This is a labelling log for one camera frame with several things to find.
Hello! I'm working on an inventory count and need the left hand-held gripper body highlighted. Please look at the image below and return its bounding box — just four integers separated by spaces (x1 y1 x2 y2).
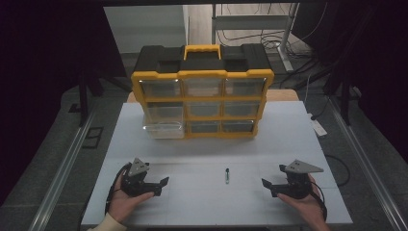
120 157 154 198

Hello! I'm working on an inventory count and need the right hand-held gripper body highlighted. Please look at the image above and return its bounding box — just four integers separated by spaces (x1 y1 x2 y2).
278 159 325 200

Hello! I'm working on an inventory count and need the clear plastic drawer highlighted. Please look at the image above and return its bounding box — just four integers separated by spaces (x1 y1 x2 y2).
142 120 187 140

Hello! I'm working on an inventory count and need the yellow black drawer organizer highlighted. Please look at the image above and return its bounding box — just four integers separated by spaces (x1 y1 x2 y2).
130 43 275 140

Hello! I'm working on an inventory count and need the person's left hand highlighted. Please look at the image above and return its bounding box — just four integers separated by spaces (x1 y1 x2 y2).
108 174 156 224

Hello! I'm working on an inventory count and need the person's right hand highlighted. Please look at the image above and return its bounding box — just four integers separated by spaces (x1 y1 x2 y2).
276 174 325 229

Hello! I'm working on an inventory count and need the white power strip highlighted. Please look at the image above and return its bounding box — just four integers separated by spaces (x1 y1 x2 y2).
308 113 329 138

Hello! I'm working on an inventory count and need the wooden table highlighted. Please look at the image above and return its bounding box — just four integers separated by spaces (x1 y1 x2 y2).
126 89 300 104

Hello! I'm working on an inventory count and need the black metal stand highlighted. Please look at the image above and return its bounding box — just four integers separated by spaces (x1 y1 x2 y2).
321 70 357 127
76 66 129 127

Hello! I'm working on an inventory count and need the dark curtain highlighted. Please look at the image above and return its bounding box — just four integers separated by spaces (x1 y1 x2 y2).
0 0 128 206
293 0 408 162

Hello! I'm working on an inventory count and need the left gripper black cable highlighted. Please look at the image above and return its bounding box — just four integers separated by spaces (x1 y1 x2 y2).
104 162 133 216

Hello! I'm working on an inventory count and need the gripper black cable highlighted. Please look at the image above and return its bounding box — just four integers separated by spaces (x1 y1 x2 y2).
308 180 329 223
104 162 133 216

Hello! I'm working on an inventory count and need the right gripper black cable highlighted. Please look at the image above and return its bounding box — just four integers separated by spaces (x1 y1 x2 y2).
308 180 329 223

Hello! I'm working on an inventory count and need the black floor cable loop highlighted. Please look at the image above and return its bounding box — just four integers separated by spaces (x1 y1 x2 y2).
323 154 351 189

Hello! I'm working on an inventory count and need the black rectangular floor frame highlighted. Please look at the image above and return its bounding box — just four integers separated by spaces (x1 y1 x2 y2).
81 126 105 150

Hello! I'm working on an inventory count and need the aluminium floor rail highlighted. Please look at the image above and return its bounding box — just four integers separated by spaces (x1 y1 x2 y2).
326 95 408 231
28 107 98 231

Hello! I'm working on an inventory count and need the thin white cable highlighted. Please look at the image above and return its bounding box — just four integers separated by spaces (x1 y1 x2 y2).
303 74 313 116

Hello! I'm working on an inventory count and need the tangle of black floor cables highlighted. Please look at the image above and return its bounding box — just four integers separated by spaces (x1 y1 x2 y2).
217 3 325 68

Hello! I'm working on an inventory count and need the white desk frame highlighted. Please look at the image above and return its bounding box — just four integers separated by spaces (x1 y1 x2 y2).
211 2 300 73

